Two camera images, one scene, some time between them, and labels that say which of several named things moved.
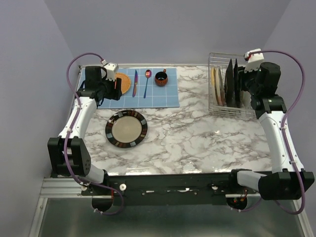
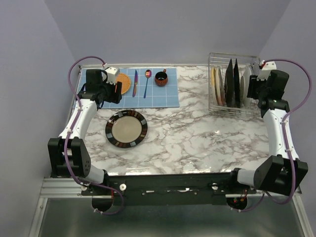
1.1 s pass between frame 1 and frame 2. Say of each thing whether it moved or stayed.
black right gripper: moved
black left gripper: stayed
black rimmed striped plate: stayed
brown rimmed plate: stayed
